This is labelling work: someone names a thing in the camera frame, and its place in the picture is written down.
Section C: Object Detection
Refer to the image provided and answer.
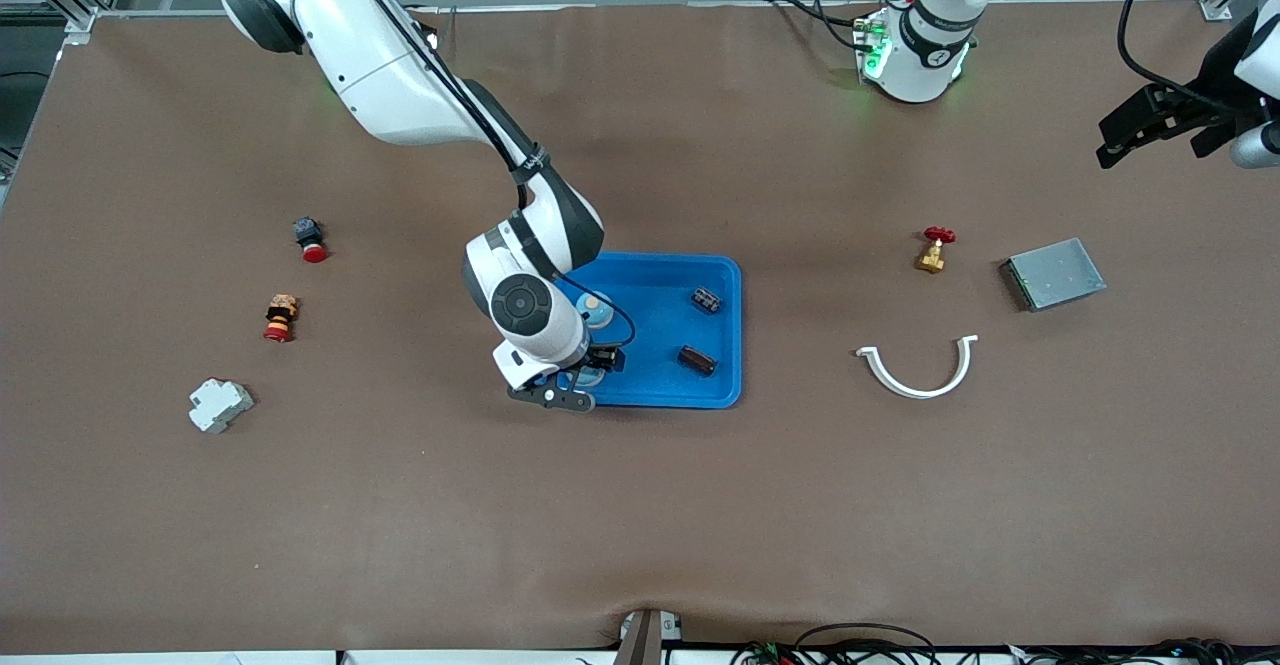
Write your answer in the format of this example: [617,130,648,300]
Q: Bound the blue plastic tray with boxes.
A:
[533,250,744,410]

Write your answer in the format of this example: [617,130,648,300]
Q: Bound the brown table cover mat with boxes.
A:
[0,0,1280,656]

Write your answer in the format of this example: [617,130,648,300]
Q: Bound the grey metal box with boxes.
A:
[998,238,1109,313]

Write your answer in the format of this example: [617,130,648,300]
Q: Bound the base connector plate green light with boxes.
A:
[853,7,893,83]

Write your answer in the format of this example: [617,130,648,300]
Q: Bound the red emergency push button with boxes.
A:
[293,217,330,264]

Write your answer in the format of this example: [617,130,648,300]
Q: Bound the white circuit breaker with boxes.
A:
[188,377,255,435]

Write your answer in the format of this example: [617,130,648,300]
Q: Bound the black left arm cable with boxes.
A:
[1117,0,1280,124]

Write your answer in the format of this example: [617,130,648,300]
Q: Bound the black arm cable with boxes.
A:
[350,0,638,348]
[1117,0,1280,124]

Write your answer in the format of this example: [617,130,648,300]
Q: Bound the brass valve red handle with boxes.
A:
[913,226,957,274]

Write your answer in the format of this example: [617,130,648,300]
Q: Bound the white curved plastic bracket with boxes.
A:
[855,334,980,401]

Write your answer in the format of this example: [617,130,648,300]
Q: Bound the red yellow black stacked switch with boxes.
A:
[263,293,300,344]

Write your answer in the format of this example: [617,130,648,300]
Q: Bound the black cable bundle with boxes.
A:
[1010,637,1280,665]
[730,623,941,665]

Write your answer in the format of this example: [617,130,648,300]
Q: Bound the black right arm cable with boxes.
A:
[350,0,638,348]

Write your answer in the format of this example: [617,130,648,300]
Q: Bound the black base cables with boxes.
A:
[765,0,869,52]

